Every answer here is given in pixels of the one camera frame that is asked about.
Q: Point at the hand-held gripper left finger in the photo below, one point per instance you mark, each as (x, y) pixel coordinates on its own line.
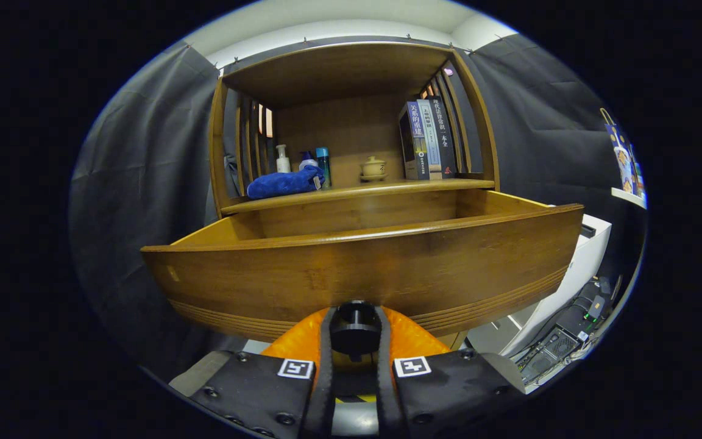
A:
(323, 390)

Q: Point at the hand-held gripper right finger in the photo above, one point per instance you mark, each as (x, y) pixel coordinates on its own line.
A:
(386, 390)

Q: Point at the wooden drawer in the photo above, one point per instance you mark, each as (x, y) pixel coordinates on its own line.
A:
(357, 274)

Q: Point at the wooden countertop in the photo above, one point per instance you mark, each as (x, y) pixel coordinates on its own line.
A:
(387, 188)

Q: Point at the wooden cabinet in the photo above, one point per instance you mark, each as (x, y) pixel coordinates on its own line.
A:
(339, 134)

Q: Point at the yellow and black floor tape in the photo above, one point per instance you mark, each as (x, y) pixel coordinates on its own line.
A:
(357, 399)

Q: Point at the black computer case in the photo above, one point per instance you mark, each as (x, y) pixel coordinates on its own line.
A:
(555, 347)

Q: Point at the blue folded towel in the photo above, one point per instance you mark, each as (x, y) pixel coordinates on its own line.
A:
(278, 183)

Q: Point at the beige lidded teacup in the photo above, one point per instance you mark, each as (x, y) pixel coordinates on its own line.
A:
(373, 167)

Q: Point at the black power adapter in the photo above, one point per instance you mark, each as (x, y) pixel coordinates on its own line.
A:
(595, 308)

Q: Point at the white bottle with blue cap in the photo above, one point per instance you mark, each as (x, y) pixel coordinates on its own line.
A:
(308, 162)

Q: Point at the teal bottle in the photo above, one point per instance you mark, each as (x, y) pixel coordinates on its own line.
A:
(323, 161)

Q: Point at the white pump bottle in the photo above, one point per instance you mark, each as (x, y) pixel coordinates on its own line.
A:
(283, 163)

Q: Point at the white storage box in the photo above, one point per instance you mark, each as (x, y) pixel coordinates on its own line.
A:
(588, 256)

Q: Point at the light blue book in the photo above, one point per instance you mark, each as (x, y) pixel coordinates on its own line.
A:
(430, 137)

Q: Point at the patterned carton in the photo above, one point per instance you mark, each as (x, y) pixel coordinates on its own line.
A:
(624, 167)

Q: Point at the blue gift bag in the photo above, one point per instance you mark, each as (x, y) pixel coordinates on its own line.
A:
(612, 131)

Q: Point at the black plastic bracket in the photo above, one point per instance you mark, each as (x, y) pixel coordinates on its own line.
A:
(587, 231)

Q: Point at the white wall shelf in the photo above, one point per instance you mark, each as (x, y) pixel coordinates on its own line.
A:
(628, 197)

